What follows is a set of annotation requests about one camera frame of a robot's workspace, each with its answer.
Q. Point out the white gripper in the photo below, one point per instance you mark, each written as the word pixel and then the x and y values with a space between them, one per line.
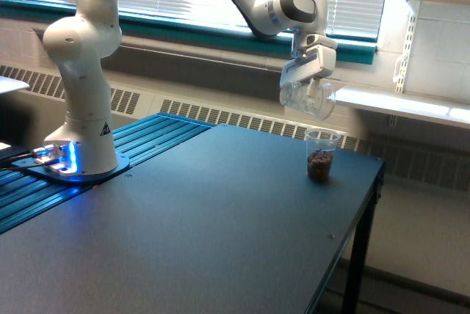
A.
pixel 314 58

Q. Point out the clear plastic pouring cup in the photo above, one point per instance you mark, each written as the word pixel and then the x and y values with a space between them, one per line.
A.
pixel 313 97

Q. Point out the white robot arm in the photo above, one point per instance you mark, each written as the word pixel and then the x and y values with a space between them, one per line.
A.
pixel 84 144

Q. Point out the clear plastic cup on table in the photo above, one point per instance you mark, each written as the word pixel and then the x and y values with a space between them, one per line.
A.
pixel 320 148

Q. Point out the baseboard radiator heater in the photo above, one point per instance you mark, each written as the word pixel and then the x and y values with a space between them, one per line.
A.
pixel 436 166

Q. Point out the black table leg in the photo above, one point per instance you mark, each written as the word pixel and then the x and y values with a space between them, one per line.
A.
pixel 360 248

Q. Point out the white object at left edge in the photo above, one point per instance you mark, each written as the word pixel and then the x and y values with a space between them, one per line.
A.
pixel 8 85

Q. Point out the white shelf rail bracket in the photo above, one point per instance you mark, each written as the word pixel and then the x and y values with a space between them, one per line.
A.
pixel 401 66

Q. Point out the white wall shelf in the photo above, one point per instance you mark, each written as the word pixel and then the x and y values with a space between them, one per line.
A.
pixel 403 105

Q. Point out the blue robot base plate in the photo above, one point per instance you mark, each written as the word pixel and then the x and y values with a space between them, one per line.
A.
pixel 80 179

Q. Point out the blue aluminium rail platform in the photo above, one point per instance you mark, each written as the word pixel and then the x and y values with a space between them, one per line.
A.
pixel 24 197

